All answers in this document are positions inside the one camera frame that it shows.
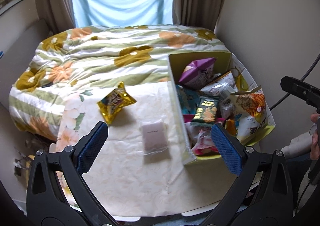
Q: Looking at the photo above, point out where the yellow green cardboard box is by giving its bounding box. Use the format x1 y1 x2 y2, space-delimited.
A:
168 51 276 165

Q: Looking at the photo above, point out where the orange white noodle snack bag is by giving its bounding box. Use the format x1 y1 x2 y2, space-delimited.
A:
225 86 267 145

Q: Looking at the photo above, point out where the black cable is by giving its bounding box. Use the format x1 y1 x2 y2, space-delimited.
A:
269 53 320 112

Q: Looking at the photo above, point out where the purple snack bag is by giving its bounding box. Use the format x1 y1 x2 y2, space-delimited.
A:
178 57 216 90

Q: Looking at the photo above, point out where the person right hand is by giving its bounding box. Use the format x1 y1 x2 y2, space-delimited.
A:
310 114 319 160

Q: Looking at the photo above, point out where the floral striped duvet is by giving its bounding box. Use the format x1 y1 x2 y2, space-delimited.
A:
9 25 227 141

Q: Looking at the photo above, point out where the clear pink sachet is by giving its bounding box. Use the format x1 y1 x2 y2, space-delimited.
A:
140 117 169 155

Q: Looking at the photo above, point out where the dark green snack bag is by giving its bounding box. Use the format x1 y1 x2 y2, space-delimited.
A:
190 96 220 127

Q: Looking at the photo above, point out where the pink snack bag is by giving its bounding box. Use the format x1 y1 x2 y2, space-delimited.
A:
183 114 219 156

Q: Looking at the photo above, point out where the light blue window cloth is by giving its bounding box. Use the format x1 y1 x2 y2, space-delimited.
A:
72 0 173 27

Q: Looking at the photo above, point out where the white floral tablecloth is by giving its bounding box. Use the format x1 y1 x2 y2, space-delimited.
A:
55 81 263 217

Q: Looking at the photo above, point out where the blue white snack bag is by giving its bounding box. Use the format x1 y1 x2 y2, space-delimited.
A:
176 84 200 115

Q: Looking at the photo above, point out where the gold snack bag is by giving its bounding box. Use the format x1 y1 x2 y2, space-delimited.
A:
97 82 137 125

